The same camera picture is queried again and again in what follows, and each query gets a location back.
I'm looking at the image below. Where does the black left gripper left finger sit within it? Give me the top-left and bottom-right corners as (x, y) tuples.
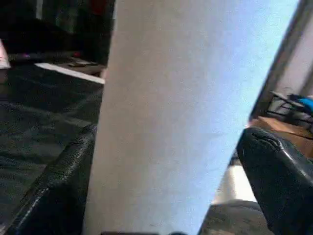
(0, 123), (97, 235)

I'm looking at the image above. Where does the white plastic table leg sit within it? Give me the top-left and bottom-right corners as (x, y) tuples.
(81, 0), (300, 235)

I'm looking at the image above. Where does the blue object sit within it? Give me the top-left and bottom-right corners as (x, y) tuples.
(289, 94), (313, 116)

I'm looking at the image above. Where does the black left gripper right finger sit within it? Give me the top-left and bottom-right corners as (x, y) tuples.
(237, 126), (313, 235)

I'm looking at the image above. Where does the brown wooden table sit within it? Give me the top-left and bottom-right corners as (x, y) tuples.
(247, 115), (313, 158)

